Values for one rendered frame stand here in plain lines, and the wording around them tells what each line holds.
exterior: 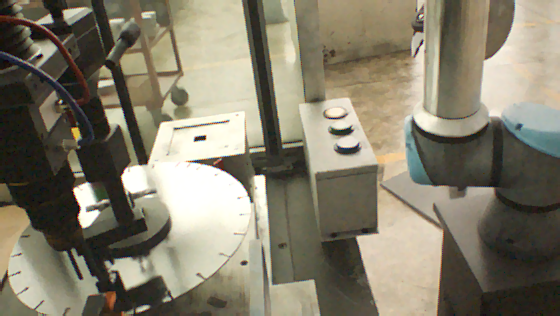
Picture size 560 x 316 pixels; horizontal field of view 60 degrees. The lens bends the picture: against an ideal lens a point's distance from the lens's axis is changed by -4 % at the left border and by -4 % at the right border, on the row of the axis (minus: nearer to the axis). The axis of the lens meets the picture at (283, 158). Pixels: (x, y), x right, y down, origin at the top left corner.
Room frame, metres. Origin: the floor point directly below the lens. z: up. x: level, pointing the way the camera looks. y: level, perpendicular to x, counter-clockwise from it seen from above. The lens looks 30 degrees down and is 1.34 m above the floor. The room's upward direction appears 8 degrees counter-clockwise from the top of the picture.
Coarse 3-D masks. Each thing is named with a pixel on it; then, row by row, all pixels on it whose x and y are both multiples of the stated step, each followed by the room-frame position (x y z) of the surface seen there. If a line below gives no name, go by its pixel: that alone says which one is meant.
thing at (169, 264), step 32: (96, 192) 0.65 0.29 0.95; (160, 192) 0.62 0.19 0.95; (192, 192) 0.61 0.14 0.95; (224, 192) 0.60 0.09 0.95; (192, 224) 0.53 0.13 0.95; (224, 224) 0.52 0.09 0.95; (32, 256) 0.51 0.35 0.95; (64, 256) 0.50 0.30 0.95; (128, 256) 0.48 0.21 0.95; (160, 256) 0.48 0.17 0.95; (192, 256) 0.47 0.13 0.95; (224, 256) 0.46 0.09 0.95; (32, 288) 0.44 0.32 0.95; (64, 288) 0.44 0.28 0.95; (96, 288) 0.43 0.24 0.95; (128, 288) 0.42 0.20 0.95; (160, 288) 0.42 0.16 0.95; (192, 288) 0.41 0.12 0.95
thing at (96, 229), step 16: (112, 192) 0.46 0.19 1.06; (112, 208) 0.47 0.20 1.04; (128, 208) 0.47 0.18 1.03; (96, 224) 0.47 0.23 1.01; (112, 224) 0.46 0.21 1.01; (128, 224) 0.46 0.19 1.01; (144, 224) 0.47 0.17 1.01; (96, 240) 0.45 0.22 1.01; (112, 240) 0.45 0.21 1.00; (96, 256) 0.44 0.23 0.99; (112, 256) 0.46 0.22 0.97
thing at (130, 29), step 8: (128, 24) 0.53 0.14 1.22; (136, 24) 0.54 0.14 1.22; (120, 32) 0.52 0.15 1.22; (128, 32) 0.52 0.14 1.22; (136, 32) 0.53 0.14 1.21; (120, 40) 0.50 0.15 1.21; (128, 40) 0.51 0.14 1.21; (136, 40) 0.52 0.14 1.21; (120, 48) 0.49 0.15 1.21; (112, 56) 0.47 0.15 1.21; (120, 56) 0.48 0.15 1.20; (104, 64) 0.47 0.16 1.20; (112, 64) 0.47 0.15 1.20
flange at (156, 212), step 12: (144, 204) 0.58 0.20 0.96; (156, 204) 0.58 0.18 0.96; (96, 216) 0.57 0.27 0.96; (108, 216) 0.54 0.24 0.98; (144, 216) 0.55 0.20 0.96; (156, 216) 0.55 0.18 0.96; (168, 216) 0.54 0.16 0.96; (156, 228) 0.52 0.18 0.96; (132, 240) 0.50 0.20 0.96; (144, 240) 0.50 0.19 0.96; (120, 252) 0.49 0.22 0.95
